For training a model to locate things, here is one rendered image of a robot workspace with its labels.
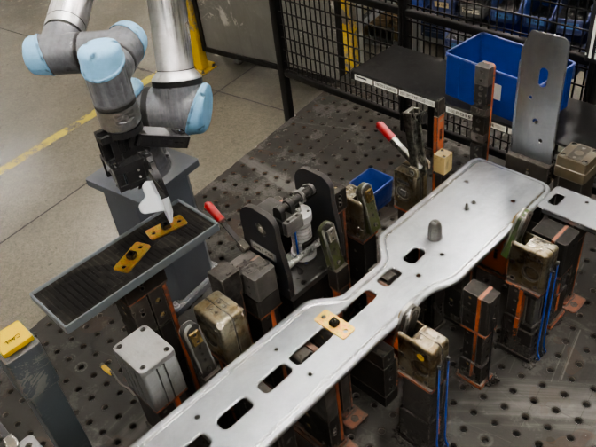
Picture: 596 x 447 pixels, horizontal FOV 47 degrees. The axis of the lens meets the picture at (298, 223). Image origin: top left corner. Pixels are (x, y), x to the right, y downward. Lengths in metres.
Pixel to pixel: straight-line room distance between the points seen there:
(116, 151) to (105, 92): 0.12
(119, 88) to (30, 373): 0.55
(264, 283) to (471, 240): 0.48
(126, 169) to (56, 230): 2.29
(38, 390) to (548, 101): 1.28
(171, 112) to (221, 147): 2.25
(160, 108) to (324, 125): 1.07
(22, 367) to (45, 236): 2.23
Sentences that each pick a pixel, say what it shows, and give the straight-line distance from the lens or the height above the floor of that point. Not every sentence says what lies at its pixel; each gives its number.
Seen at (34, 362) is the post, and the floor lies 1.11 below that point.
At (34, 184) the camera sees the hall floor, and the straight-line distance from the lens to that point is 3.97.
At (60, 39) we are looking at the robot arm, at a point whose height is 1.56.
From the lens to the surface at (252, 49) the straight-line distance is 4.29.
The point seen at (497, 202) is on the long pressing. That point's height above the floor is 1.00.
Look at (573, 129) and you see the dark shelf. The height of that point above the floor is 1.03.
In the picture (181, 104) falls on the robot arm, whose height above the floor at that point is 1.30.
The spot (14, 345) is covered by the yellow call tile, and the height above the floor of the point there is 1.16.
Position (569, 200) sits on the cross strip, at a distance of 1.72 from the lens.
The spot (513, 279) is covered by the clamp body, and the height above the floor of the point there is 0.94.
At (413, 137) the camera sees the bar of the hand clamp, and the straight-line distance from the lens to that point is 1.63.
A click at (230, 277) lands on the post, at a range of 1.40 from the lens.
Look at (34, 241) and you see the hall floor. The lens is 3.55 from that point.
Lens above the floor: 2.05
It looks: 40 degrees down
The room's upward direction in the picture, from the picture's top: 8 degrees counter-clockwise
